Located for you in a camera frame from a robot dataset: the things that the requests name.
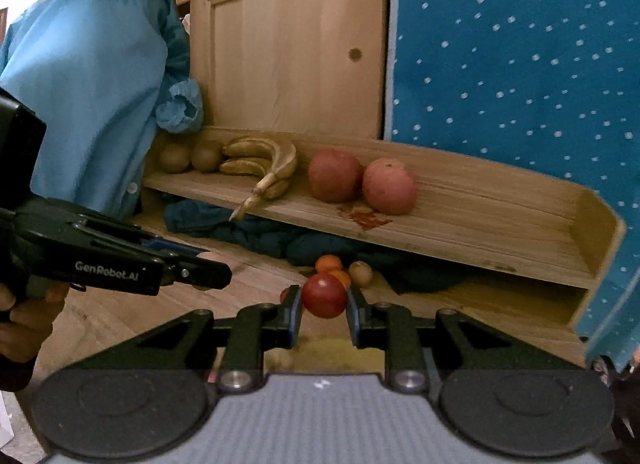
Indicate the dark red apple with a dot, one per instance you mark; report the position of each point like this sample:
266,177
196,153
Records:
390,186
334,175

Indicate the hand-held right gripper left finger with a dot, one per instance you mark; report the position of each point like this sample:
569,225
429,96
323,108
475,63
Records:
295,316

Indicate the orange tangerine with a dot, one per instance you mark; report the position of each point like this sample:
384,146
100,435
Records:
328,263
344,278

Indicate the person's left hand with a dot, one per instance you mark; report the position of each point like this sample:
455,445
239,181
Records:
25,339

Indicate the red cherry tomato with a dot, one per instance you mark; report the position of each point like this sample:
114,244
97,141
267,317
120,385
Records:
284,294
324,295

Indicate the light blue shirt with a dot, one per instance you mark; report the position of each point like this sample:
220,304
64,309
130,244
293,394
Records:
90,69

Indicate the blue dotted fabric wardrobe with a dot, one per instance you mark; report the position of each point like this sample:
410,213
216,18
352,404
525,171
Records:
500,44

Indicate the brown banana bunch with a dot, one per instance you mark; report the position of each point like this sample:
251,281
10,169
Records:
265,154

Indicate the wooden desk shelf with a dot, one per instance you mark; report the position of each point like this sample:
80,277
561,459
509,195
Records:
475,224

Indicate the dark blue cloth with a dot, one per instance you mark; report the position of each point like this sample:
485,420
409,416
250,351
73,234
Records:
240,234

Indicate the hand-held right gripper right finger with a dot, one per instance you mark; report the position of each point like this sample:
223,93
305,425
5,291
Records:
354,316

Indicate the wooden panel frame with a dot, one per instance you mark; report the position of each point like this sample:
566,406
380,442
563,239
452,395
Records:
290,44

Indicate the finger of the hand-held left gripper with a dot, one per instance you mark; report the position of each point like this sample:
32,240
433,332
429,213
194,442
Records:
205,271
170,247

